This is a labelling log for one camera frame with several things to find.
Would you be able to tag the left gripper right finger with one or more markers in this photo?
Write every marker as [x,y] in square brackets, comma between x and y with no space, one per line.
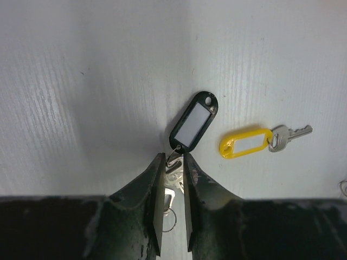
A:
[214,217]

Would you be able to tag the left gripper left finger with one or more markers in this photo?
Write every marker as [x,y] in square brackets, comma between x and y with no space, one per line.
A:
[129,223]

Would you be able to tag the black key tag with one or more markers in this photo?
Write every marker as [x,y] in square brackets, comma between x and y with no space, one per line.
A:
[183,139]

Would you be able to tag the yellow tag key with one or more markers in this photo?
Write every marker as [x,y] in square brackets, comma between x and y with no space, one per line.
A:
[245,143]

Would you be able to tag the metal key organiser disc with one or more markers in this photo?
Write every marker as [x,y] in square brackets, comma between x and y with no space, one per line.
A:
[343,187]

